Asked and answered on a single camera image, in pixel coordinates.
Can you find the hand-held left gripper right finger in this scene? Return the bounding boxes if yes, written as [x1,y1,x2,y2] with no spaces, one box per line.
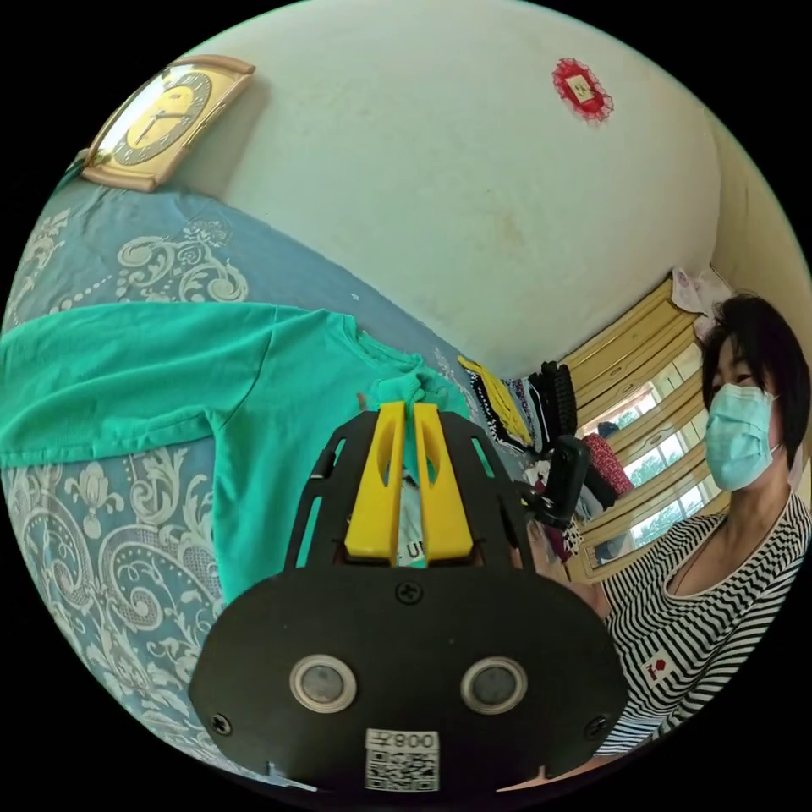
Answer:
[412,402,475,567]

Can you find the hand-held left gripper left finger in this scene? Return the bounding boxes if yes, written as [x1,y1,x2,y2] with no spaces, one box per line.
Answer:
[344,402,405,560]

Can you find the green long sleeve shirt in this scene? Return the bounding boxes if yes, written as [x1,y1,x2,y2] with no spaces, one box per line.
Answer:
[0,303,474,601]

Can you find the person's right hand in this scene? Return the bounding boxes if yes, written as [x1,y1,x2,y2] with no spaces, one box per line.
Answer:
[511,524,551,575]

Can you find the pile of clothes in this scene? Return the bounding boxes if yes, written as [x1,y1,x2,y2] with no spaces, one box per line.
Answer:
[456,356,637,566]

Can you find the yellow framed window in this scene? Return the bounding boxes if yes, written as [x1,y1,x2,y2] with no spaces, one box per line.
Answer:
[561,269,737,588]

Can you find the bed with blue printed sheet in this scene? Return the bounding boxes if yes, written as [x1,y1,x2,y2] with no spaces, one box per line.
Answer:
[0,166,508,791]

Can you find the person's body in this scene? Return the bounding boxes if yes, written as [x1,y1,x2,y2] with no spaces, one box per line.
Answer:
[593,291,812,760]

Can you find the gold framed wall clock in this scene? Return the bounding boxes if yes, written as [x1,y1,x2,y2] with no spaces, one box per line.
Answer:
[80,54,257,194]

